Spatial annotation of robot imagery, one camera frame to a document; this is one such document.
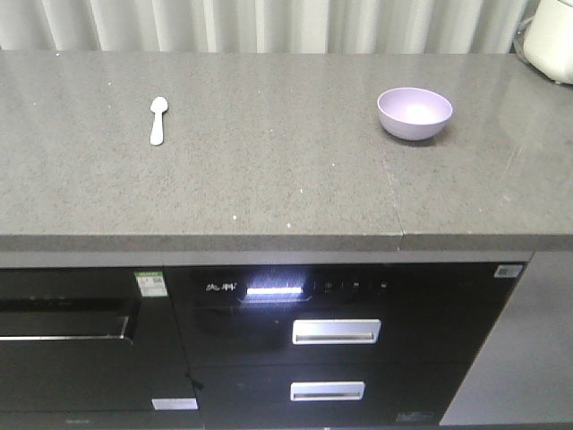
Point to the white rice cooker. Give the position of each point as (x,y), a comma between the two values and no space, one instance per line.
(548,40)

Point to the black drawer sterilizer cabinet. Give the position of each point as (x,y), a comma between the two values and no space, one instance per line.
(319,345)

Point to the lower silver drawer handle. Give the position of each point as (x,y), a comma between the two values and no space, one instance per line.
(327,391)

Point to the silver drawer handle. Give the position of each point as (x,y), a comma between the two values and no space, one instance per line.
(327,391)
(336,331)

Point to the black built-in oven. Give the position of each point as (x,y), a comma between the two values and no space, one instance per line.
(92,348)

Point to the upper silver drawer handle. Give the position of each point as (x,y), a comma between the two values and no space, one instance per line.
(336,331)

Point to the white pleated curtain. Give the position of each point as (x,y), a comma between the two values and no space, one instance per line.
(302,27)

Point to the lilac plastic bowl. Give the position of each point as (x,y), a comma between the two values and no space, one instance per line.
(413,114)

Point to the pale green plastic spoon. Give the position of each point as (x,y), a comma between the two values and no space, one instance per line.
(158,108)

